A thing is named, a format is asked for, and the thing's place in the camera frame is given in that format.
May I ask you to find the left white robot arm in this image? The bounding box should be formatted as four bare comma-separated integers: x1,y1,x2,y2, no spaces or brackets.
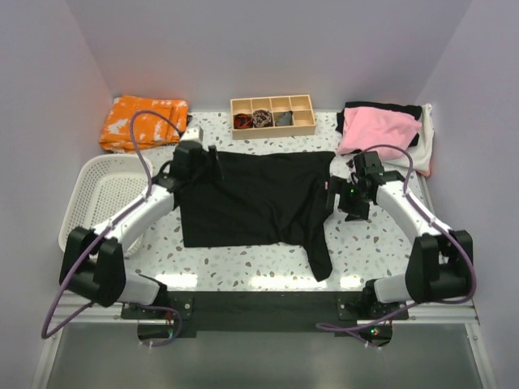
59,140,222,318

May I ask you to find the orange black rolled sock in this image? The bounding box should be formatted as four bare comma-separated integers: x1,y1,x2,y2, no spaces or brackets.
233,113,253,130

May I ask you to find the wooden compartment tray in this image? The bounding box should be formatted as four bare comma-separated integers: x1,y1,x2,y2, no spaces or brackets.
230,95,316,140

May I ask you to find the white plastic perforated basket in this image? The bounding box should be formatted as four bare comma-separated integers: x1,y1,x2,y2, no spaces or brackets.
58,154,148,250

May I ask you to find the orange white folded cloth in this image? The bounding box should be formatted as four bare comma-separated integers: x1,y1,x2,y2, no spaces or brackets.
99,95,189,153

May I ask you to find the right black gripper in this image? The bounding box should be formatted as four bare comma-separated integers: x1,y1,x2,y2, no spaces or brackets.
320,175,370,222

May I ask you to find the black t-shirt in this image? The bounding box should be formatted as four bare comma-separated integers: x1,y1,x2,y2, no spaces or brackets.
336,101,422,151
175,151,335,281

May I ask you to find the grey folded sock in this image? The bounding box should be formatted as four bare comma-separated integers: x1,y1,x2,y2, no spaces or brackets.
275,111,293,126

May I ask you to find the white folded t-shirt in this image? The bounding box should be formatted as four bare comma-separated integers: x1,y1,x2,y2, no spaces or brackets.
407,104,435,177

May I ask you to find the black folded t-shirt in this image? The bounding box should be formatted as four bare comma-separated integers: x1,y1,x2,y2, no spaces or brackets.
336,101,422,151

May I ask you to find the brown patterned rolled sock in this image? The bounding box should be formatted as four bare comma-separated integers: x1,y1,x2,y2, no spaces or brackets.
252,109,272,128

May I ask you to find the pink folded t-shirt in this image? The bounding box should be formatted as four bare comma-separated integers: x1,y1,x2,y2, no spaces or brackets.
337,106,422,160

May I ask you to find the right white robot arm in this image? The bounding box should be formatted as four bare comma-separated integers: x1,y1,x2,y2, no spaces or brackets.
327,151,476,319

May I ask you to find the black mounting base plate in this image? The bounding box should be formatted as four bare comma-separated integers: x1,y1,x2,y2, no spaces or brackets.
121,291,404,340

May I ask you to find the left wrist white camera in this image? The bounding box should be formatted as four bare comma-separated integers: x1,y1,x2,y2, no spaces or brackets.
180,126,204,143

